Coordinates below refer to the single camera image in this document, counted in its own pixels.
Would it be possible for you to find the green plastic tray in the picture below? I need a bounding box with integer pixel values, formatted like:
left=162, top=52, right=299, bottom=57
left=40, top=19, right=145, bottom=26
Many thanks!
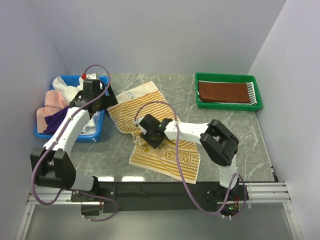
left=194, top=72, right=263, bottom=112

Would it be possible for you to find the purple towel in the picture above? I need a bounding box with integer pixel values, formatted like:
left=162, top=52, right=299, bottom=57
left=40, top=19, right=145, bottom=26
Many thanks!
left=43, top=106, right=69, bottom=135

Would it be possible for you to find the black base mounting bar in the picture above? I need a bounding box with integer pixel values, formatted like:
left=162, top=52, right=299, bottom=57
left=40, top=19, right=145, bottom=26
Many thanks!
left=70, top=181, right=250, bottom=214

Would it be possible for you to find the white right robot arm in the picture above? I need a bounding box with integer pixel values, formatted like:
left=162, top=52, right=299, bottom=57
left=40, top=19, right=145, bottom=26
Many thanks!
left=133, top=114, right=239, bottom=200

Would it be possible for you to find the green white striped towel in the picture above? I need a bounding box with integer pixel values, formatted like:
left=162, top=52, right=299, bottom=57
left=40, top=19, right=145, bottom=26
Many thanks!
left=197, top=82, right=258, bottom=106

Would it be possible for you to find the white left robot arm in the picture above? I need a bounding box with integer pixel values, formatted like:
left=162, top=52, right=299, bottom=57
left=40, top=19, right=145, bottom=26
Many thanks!
left=30, top=79, right=117, bottom=201

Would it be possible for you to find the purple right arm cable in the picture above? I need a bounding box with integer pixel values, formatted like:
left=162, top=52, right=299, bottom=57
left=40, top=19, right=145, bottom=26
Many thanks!
left=133, top=101, right=248, bottom=217

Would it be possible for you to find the aluminium frame rail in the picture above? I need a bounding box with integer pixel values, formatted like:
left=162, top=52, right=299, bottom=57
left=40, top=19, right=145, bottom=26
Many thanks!
left=14, top=144, right=303, bottom=240

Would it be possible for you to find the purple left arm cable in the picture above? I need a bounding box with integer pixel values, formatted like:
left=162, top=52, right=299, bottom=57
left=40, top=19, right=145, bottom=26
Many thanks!
left=30, top=64, right=118, bottom=222

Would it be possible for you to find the cream yellow striped towel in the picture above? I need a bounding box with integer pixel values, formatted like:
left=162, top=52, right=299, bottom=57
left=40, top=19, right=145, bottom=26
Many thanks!
left=108, top=82, right=201, bottom=184

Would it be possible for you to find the pink towel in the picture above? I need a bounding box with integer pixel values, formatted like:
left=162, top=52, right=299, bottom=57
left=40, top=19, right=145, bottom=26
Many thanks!
left=36, top=89, right=70, bottom=134

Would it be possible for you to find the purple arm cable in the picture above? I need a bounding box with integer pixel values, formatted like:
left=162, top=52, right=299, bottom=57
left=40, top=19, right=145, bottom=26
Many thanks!
left=133, top=101, right=248, bottom=217
left=30, top=64, right=118, bottom=222

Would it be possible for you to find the brown towel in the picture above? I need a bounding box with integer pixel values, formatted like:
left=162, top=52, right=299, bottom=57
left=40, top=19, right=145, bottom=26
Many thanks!
left=198, top=81, right=250, bottom=104

